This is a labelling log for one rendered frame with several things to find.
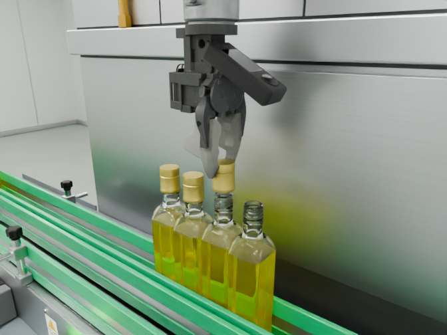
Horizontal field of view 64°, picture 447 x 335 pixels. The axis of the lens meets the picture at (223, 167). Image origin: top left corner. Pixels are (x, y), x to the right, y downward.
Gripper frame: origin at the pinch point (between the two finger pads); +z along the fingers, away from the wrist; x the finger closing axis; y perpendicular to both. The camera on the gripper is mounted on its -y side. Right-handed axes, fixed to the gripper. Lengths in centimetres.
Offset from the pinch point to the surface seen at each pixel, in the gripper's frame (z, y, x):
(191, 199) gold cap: 6.0, 4.9, 1.9
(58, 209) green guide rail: 26, 60, -3
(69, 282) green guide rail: 23.6, 24.6, 14.2
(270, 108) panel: -7.5, -0.7, -11.8
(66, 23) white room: -52, 572, -303
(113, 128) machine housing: 3.2, 47.8, -14.3
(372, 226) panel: 8.6, -19.3, -12.0
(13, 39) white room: -26, 580, -218
